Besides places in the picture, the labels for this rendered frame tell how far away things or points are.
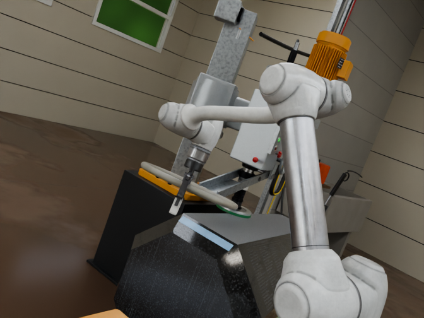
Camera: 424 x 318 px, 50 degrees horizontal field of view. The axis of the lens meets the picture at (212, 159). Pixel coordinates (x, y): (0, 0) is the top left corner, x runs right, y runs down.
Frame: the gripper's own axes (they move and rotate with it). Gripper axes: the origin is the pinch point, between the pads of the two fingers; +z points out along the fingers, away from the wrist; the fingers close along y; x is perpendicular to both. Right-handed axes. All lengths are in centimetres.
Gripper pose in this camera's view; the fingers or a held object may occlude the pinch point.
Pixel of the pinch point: (175, 206)
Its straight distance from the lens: 187.1
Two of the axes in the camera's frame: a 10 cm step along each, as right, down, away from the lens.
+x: -9.2, -4.0, 0.1
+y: -0.1, 0.5, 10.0
